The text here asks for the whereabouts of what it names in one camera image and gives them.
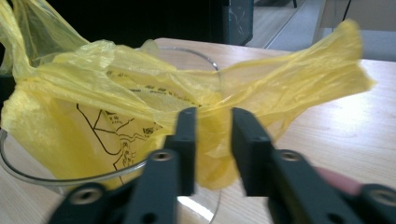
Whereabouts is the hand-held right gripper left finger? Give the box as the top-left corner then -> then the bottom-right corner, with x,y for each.
163,106 -> 198,197

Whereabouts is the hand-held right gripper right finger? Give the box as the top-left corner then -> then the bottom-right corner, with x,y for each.
231,106 -> 276,198

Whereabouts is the clear round container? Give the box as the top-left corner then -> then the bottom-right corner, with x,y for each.
0,46 -> 222,224

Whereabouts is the yellow plastic bag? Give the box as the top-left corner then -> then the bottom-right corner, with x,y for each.
0,0 -> 376,191

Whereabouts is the black cabinet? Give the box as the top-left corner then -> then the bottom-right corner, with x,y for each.
46,0 -> 254,47

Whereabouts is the white furniture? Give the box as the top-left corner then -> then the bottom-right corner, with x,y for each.
314,0 -> 396,34

